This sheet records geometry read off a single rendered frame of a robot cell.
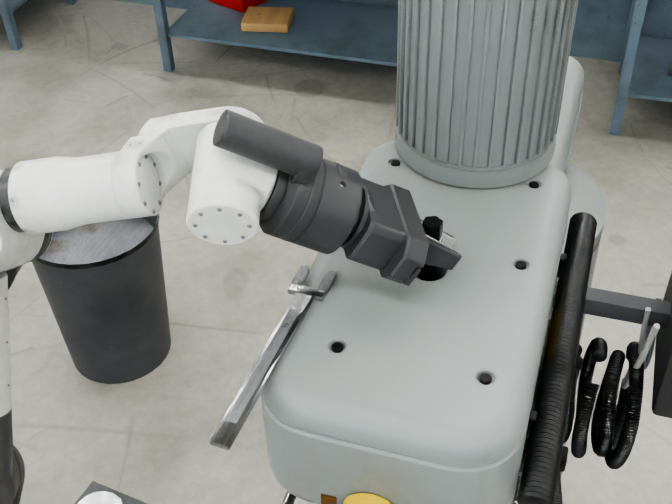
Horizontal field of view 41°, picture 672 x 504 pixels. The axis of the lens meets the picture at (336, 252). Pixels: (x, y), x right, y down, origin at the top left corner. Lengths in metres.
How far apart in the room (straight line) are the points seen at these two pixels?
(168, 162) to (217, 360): 2.63
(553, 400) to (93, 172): 0.51
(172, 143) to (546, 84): 0.42
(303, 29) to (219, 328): 2.16
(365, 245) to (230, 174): 0.15
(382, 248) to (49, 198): 0.32
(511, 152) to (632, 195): 3.36
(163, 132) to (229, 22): 4.49
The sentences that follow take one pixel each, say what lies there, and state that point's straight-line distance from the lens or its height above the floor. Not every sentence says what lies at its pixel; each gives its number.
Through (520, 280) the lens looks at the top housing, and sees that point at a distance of 0.96.
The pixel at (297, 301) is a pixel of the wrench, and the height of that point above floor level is 1.90.
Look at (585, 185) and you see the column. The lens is 1.69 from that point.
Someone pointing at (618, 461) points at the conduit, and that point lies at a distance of 1.42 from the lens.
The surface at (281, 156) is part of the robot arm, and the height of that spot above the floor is 2.07.
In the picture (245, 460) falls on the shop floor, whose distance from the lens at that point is 3.18.
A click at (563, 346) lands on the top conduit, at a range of 1.02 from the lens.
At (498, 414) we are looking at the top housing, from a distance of 0.83.
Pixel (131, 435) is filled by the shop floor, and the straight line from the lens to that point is 3.32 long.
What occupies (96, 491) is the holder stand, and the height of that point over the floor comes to 1.13.
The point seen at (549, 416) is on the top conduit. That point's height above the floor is 1.81.
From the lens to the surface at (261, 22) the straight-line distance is 5.19.
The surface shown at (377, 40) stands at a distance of 5.07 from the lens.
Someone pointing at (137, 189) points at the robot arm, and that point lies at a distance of 0.85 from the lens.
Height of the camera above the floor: 2.52
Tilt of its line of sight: 40 degrees down
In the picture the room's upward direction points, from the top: 2 degrees counter-clockwise
